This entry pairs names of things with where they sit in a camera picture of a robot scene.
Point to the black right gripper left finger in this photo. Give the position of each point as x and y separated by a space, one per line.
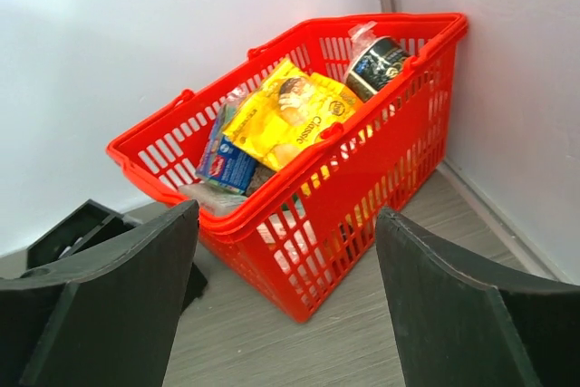
106 316

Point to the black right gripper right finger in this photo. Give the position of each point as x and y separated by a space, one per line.
460 319

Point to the black compartment tray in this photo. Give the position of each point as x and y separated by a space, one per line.
88 226

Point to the white clear plastic packet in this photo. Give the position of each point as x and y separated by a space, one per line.
216 201

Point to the red plastic shopping basket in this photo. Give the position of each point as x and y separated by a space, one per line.
302 232

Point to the blue sponge pack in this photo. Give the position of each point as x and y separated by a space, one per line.
222 163

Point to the dark brown packet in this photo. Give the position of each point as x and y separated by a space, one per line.
261 175

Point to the yellow chips bag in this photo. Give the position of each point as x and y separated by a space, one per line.
287 113

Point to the black round can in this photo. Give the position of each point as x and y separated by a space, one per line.
378 64

